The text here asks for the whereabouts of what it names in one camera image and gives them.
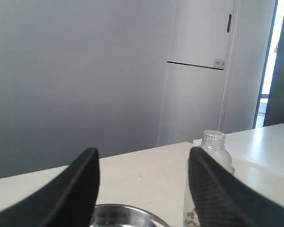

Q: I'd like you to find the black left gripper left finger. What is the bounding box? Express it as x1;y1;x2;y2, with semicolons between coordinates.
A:
0;148;100;227

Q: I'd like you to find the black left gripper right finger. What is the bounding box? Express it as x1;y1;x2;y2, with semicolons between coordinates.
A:
187;147;284;227

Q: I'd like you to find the clear plastic bottle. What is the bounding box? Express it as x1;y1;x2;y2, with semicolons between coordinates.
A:
183;130;235;227

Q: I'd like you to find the round stainless steel pan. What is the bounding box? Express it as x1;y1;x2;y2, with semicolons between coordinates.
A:
90;204;168;227

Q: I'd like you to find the white wall socket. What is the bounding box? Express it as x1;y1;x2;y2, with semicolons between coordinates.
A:
213;59;225;69

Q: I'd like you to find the black door handle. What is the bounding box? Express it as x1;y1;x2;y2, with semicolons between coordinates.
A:
226;14;232;33

